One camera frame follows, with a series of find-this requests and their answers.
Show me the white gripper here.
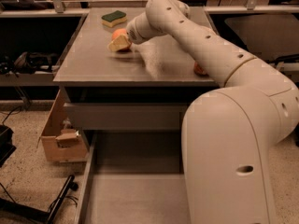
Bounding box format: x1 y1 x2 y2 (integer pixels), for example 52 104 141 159
107 12 164 52

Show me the orange fruit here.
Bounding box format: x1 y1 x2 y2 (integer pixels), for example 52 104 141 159
112 29 128 38

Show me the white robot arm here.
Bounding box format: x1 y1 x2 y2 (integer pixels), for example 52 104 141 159
116 0 299 224

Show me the grey drawer cabinet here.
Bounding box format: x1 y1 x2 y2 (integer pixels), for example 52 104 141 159
55 8 232 139

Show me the closed grey top drawer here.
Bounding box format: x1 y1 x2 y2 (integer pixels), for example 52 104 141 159
64 103 187 131

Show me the open grey middle drawer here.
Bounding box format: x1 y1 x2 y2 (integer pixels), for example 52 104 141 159
74 132 191 224

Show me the green yellow sponge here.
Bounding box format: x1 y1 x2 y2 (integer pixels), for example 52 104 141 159
101 10 127 28

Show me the orange soda can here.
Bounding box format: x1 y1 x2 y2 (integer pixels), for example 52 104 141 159
193 63 207 76

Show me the black headset on shelf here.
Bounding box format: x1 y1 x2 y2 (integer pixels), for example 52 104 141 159
0 51 60 75

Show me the cardboard box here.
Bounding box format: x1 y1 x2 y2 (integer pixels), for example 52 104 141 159
40 91 89 162

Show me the black office chair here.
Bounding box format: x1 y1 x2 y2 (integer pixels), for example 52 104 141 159
225 14 299 61

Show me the black box at left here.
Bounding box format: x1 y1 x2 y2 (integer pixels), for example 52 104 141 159
0 125 16 167

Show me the black stand with cables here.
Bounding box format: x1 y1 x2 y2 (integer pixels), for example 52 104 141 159
0 174 79 224

